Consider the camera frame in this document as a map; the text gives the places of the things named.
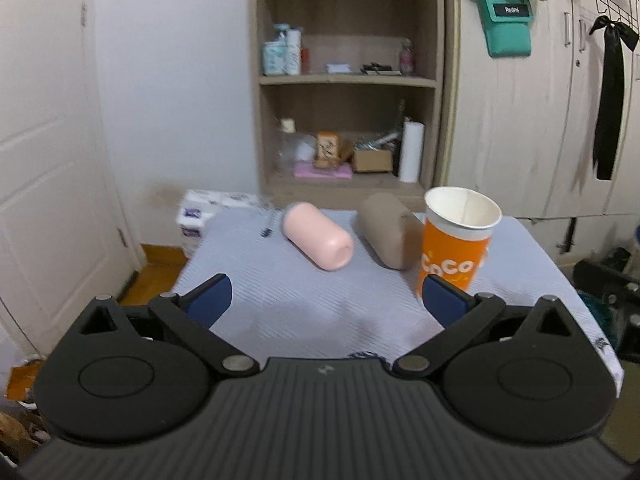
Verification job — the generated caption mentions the orange Coco paper cup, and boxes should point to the orange Coco paper cup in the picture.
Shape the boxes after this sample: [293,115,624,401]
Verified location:
[416,186,502,298]

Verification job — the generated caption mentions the light blue table cloth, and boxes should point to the light blue table cloth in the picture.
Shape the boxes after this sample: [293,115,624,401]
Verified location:
[174,208,624,386]

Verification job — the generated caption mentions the taupe tumbler bottle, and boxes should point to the taupe tumbler bottle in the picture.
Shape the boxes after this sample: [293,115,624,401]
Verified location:
[357,193,423,271]

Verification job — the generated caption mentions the purple white tissue pack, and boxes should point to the purple white tissue pack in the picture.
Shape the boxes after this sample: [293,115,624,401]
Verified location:
[176,190,265,259]

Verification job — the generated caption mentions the pink tumbler bottle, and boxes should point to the pink tumbler bottle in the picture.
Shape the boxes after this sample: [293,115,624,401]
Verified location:
[282,203,355,271]

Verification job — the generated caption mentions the white paper towel roll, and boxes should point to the white paper towel roll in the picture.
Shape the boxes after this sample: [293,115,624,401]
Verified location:
[398,122,425,183]

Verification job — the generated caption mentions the white panel door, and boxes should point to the white panel door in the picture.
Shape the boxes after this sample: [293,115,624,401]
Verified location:
[1,0,137,354]

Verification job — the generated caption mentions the small cardboard box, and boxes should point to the small cardboard box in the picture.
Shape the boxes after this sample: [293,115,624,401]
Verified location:
[352,150,393,174]

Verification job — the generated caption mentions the pink flat box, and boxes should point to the pink flat box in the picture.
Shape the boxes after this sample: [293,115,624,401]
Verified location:
[293,162,352,180]

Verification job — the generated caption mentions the clear bottle beige cap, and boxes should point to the clear bottle beige cap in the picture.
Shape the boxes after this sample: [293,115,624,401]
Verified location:
[276,117,298,176]

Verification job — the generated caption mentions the orange printed small box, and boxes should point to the orange printed small box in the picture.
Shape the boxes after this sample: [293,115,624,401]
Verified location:
[314,131,341,169]

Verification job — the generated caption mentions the light wood wardrobe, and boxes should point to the light wood wardrobe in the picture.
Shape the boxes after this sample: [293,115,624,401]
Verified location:
[439,0,639,266]

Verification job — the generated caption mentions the pink bottle on shelf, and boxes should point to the pink bottle on shelf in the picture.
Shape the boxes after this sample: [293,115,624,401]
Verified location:
[399,38,416,77]

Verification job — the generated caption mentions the white teal canister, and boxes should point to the white teal canister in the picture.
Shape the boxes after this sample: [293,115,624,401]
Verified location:
[262,23,290,76]

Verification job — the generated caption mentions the wooden open shelf unit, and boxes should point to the wooden open shelf unit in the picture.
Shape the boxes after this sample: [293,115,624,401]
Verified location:
[250,0,446,210]

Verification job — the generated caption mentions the teal hanging pouch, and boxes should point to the teal hanging pouch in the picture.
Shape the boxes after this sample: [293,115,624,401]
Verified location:
[477,0,534,58]

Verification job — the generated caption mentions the black hanging ribbon tie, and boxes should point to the black hanging ribbon tie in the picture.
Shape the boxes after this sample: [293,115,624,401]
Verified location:
[589,15,639,181]

